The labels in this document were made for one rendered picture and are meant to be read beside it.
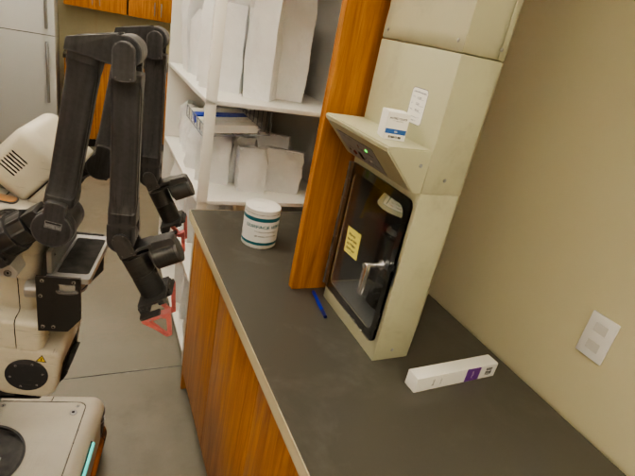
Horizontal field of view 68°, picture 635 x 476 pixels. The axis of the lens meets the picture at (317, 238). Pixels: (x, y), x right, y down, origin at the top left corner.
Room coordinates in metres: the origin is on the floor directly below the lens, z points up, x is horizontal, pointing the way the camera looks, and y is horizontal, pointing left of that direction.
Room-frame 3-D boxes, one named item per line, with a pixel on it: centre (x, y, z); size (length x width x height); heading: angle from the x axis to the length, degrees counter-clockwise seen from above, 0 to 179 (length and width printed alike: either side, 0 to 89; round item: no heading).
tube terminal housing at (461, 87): (1.23, -0.24, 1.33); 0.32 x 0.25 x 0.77; 28
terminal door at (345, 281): (1.17, -0.12, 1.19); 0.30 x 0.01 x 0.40; 28
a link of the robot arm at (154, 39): (1.34, 0.53, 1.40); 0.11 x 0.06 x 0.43; 15
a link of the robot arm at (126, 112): (0.92, 0.42, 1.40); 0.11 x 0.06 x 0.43; 15
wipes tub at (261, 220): (1.61, 0.22, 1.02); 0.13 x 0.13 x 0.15
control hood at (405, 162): (1.15, -0.08, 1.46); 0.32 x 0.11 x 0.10; 28
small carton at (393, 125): (1.09, -0.11, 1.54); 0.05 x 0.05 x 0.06; 13
